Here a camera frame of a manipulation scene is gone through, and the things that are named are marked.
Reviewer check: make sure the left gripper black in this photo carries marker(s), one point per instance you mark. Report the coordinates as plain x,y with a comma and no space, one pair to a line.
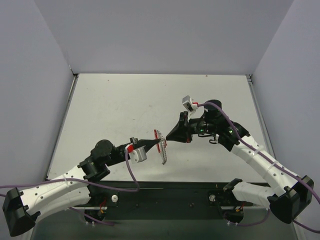
133,144

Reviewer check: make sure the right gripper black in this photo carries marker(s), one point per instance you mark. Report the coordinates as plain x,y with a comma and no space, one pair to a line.
186,127

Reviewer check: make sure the metal key holder red handle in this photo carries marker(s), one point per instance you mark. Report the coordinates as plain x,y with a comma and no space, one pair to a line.
161,145

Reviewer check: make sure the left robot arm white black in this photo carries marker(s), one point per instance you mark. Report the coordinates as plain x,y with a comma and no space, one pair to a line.
24,205

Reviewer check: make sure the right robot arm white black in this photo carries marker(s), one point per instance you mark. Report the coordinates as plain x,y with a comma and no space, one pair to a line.
287,193

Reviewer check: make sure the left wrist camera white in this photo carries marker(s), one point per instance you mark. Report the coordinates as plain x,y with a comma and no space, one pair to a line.
136,155

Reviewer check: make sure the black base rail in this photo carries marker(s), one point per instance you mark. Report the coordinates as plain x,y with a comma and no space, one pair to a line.
158,200

